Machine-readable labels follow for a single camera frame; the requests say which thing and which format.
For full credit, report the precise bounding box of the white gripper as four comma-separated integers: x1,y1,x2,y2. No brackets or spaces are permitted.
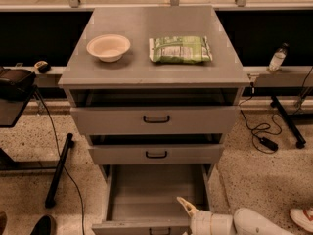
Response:
177,197,236,235

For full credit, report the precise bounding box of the grey bottom drawer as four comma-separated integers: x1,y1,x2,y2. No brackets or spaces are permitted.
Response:
92,164,212,235

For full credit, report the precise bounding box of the grey drawer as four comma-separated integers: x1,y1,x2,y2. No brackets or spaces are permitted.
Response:
89,134,224,165
92,164,212,235
69,91,241,136

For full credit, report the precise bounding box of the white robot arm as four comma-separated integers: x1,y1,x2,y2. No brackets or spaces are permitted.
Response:
177,197,293,235

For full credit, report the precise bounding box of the grey middle drawer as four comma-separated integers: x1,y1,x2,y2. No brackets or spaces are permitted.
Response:
89,134,224,165

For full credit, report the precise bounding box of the grey top drawer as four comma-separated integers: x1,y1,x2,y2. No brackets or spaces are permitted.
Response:
69,91,241,136

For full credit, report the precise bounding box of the grey drawer cabinet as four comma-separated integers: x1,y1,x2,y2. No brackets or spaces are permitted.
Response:
59,6,249,177

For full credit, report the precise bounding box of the white red sneaker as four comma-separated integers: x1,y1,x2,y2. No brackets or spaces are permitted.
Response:
290,208,313,233

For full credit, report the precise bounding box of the black shoe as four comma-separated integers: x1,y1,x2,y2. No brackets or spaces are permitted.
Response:
30,215,56,235

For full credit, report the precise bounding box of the green snack bag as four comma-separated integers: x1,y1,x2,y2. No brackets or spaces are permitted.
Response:
149,36,213,64

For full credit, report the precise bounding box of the clear plastic bottle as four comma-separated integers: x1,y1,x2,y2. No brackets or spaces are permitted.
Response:
267,43,289,72

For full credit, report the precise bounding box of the white paper bowl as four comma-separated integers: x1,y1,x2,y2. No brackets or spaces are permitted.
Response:
86,34,131,63

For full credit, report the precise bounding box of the brown shoe tip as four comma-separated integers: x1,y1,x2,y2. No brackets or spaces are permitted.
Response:
0,211,7,235

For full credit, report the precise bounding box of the black side table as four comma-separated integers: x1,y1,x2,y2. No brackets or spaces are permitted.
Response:
0,85,74,209

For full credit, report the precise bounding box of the yellow black tape measure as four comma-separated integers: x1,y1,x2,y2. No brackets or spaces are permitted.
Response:
34,61,51,73

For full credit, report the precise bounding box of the black bag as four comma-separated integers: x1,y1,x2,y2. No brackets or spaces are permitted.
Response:
0,67,36,101

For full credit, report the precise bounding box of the black power adapter cable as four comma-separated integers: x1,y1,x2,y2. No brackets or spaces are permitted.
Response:
239,81,284,155

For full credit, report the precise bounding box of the black floor cable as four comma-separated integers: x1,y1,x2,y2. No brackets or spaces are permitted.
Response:
34,89,86,235

